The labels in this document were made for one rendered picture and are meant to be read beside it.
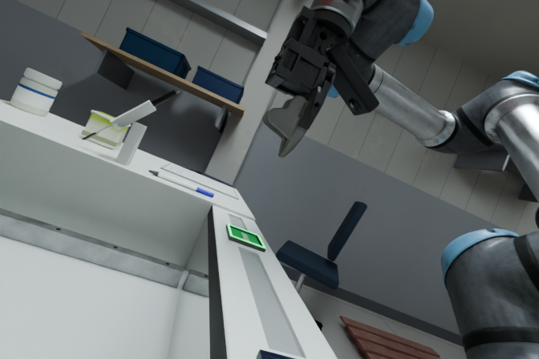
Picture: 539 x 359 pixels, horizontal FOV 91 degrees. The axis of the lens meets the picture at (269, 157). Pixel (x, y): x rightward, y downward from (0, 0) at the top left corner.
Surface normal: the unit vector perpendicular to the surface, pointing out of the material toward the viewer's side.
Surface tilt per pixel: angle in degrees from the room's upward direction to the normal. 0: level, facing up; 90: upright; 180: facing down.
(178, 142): 90
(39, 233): 90
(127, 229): 90
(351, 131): 90
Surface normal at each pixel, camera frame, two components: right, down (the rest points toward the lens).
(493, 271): -0.82, -0.51
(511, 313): -0.52, -0.69
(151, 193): 0.23, 0.06
